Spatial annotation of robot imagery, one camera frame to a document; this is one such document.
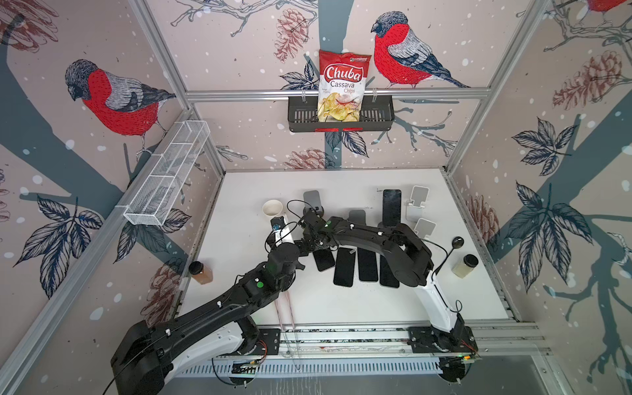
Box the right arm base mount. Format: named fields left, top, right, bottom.
left=407, top=320, right=478, bottom=354

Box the white ceramic mug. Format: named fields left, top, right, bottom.
left=262, top=199, right=286, bottom=220

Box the Chuba cassava chips bag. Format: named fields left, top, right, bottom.
left=317, top=51, right=371, bottom=122

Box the white wire mesh shelf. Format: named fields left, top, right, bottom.
left=123, top=120, right=210, bottom=226

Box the purple-edged black phone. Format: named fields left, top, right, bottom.
left=313, top=250, right=336, bottom=273

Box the left pink chopstick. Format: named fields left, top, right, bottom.
left=274, top=292, right=293, bottom=358

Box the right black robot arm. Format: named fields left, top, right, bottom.
left=299, top=209, right=467, bottom=349

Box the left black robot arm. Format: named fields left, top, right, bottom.
left=110, top=243, right=304, bottom=394

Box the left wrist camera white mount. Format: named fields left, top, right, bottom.
left=268, top=216, right=296, bottom=247

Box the black wire wall basket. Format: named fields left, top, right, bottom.
left=287, top=95, right=395, bottom=133

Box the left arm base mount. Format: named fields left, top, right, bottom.
left=235, top=328, right=281, bottom=356

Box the right pink chopstick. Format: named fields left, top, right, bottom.
left=285, top=291, right=302, bottom=372

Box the aluminium front rail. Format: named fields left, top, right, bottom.
left=268, top=319, right=552, bottom=359

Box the pink chopstick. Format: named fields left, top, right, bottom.
left=274, top=292, right=293, bottom=358
left=285, top=291, right=302, bottom=372

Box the large black reflective phone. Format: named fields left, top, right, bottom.
left=333, top=247, right=356, bottom=288

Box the tall black phone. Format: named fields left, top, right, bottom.
left=382, top=189, right=402, bottom=226

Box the wooden base phone stand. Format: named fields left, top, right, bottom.
left=348, top=209, right=366, bottom=225

